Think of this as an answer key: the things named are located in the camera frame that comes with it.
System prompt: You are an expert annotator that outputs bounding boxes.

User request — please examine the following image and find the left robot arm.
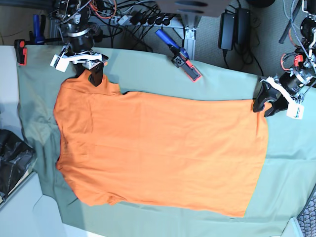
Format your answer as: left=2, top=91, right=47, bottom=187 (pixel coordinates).
left=252, top=0, right=316, bottom=119

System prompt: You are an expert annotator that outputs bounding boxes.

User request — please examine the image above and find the black power adapter left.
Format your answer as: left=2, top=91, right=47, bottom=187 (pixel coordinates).
left=218, top=12, right=235, bottom=50

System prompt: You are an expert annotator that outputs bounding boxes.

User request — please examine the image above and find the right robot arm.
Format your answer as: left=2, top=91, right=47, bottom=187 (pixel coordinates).
left=50, top=0, right=108, bottom=87

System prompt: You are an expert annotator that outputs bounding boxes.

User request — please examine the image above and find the red black corner clamp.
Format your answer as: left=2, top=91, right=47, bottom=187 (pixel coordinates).
left=14, top=39, right=27, bottom=66

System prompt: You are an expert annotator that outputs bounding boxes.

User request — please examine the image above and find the black power adapter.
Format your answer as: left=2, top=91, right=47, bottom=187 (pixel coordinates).
left=218, top=12, right=235, bottom=50
left=236, top=7, right=250, bottom=45

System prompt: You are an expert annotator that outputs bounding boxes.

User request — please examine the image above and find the green table cloth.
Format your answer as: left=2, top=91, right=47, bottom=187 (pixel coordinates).
left=17, top=45, right=316, bottom=237

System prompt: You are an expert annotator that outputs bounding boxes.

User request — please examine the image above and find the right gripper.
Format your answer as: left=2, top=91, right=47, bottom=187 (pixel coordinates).
left=60, top=44, right=109, bottom=87

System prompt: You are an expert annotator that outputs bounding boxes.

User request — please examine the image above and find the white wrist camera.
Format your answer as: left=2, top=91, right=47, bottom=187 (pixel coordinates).
left=50, top=54, right=69, bottom=73
left=286, top=102, right=305, bottom=120

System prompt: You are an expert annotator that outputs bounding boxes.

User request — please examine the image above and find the white power strip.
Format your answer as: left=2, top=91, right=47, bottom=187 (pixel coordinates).
left=110, top=12, right=183, bottom=28

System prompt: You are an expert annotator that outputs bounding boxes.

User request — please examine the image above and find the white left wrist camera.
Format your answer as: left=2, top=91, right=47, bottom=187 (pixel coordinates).
left=286, top=102, right=305, bottom=120

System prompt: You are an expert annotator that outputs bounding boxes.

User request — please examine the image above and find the blue handled bar clamp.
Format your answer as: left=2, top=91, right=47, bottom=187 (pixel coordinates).
left=155, top=29, right=202, bottom=82

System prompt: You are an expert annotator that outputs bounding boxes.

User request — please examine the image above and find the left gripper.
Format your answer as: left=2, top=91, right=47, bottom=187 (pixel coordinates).
left=252, top=73, right=305, bottom=117

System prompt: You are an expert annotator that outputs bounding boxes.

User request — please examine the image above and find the black plastic bag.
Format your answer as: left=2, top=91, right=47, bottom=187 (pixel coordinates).
left=0, top=129, right=35, bottom=202

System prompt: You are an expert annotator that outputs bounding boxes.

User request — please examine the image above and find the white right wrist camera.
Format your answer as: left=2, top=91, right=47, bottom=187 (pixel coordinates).
left=50, top=54, right=69, bottom=73

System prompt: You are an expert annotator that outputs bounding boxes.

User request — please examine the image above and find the blue spring clamp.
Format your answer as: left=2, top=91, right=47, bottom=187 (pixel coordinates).
left=29, top=14, right=46, bottom=45

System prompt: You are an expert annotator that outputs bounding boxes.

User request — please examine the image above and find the black power adapter right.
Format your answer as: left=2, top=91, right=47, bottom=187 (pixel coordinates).
left=236, top=7, right=250, bottom=45

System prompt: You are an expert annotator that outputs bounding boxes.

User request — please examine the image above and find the orange T-shirt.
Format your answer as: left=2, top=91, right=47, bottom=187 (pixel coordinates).
left=54, top=74, right=269, bottom=217

